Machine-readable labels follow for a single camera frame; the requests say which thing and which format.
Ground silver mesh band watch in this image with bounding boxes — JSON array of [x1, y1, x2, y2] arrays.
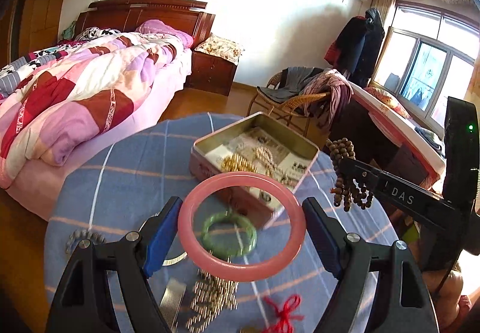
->
[[160, 278, 186, 332]]

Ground brown wooden bead mala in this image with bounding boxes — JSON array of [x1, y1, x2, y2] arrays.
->
[[325, 138, 374, 212]]

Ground red knotted tassel coin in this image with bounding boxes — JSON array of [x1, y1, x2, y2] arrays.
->
[[239, 294, 304, 333]]

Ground pink jade bangle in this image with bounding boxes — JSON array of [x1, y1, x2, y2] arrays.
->
[[177, 172, 306, 282]]

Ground metallic silver bead necklace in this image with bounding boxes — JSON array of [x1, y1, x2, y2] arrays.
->
[[185, 268, 239, 333]]

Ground green jade bracelet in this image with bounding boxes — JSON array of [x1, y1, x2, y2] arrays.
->
[[200, 209, 258, 259]]

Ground person's hand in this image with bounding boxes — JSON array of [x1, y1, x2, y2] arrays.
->
[[433, 270, 473, 332]]

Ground pink bed mattress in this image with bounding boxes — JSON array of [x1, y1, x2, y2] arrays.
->
[[5, 49, 192, 221]]

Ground blue plaid tablecloth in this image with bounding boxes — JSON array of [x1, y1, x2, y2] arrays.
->
[[44, 113, 397, 332]]

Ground mauve scarf on chair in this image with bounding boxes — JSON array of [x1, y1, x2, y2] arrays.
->
[[301, 69, 353, 130]]

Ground wicker chair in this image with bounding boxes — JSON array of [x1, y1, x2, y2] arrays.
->
[[247, 87, 331, 137]]

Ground dark coats hanging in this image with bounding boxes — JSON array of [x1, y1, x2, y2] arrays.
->
[[324, 8, 385, 88]]

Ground pink metal tin box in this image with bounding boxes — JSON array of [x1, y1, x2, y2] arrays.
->
[[189, 112, 320, 229]]

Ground grey clothes on chair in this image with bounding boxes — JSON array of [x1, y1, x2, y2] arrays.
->
[[257, 67, 325, 104]]

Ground patchwork pink quilt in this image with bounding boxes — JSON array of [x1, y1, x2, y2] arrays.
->
[[1, 32, 188, 189]]

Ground wooden nightstand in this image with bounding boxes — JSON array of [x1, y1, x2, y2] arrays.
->
[[185, 51, 237, 97]]

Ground floral cloth on nightstand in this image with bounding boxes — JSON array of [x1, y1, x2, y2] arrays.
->
[[194, 34, 243, 66]]

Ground pink pillow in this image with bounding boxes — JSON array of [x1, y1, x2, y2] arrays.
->
[[136, 19, 194, 49]]

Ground dark wooden bed headboard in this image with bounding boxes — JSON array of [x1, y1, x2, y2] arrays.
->
[[75, 0, 215, 46]]

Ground silver wire bangle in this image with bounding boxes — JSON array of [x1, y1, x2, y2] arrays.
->
[[138, 213, 187, 266]]

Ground window with grey frame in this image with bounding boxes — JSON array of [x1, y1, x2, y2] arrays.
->
[[372, 1, 479, 136]]

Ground pearl necklace in tin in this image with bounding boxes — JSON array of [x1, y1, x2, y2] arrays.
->
[[220, 146, 297, 188]]

